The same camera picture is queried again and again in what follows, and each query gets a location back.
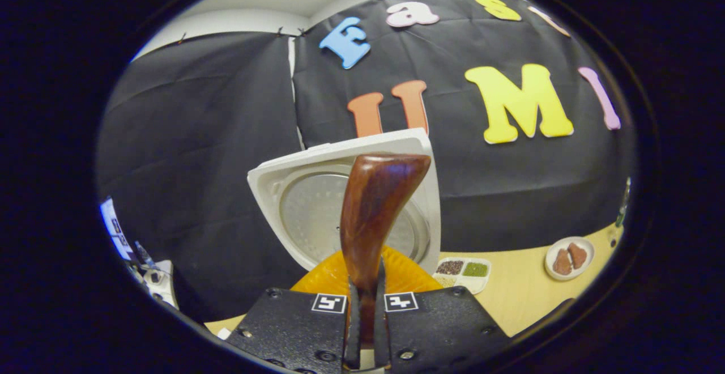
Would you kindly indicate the white divided grain dish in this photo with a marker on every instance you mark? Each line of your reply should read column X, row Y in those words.
column 476, row 270

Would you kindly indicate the brown wooden spoon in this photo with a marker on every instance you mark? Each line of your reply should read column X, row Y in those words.
column 374, row 209

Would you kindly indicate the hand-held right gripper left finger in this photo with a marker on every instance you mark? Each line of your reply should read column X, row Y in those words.
column 352, row 328

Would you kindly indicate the clear plastic water bottle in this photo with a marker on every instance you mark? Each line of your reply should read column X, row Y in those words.
column 623, row 209

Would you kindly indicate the white rice cooker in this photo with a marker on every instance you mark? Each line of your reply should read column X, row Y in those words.
column 294, row 192

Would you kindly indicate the black backdrop cloth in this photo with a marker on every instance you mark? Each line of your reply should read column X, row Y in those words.
column 198, row 164

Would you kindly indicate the white round plate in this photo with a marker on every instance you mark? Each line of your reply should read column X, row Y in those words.
column 589, row 249

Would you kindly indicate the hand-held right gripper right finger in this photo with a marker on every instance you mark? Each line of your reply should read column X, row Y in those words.
column 380, row 334

